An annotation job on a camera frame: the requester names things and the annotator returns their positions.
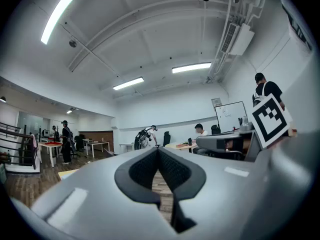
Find long ceiling light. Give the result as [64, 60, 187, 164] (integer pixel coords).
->
[112, 76, 145, 91]
[40, 0, 77, 46]
[171, 62, 213, 75]

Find white whiteboard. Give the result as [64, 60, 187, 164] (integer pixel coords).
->
[214, 100, 249, 134]

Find white table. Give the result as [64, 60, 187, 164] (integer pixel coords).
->
[37, 140, 64, 169]
[82, 138, 111, 159]

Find black stair railing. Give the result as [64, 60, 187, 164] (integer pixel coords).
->
[0, 121, 39, 170]

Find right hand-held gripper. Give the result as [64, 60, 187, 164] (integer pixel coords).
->
[195, 93, 299, 163]

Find white ceiling air conditioner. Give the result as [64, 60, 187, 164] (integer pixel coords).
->
[220, 22, 256, 57]

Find round yellow table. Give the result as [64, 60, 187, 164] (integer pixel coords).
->
[164, 141, 198, 154]

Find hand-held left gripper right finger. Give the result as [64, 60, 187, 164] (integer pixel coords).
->
[157, 131, 320, 240]

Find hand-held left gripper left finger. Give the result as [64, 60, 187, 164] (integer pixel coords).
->
[11, 147, 178, 240]

